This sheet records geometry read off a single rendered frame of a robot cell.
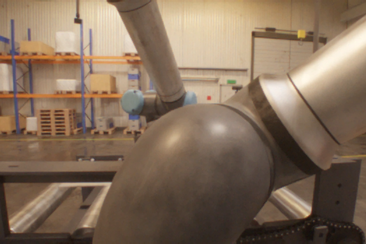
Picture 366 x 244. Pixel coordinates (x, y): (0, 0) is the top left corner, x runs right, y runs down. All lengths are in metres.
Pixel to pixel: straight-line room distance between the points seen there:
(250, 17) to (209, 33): 2.23
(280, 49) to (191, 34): 4.58
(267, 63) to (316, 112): 10.87
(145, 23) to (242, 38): 10.47
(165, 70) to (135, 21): 0.12
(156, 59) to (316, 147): 0.35
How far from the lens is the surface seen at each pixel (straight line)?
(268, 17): 11.75
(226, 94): 10.06
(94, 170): 0.58
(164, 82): 0.48
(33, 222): 1.02
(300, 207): 1.02
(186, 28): 10.26
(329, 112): 0.19
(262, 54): 11.03
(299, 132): 0.18
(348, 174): 0.90
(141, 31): 0.41
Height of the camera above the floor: 1.35
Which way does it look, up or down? 6 degrees down
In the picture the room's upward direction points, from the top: 1 degrees clockwise
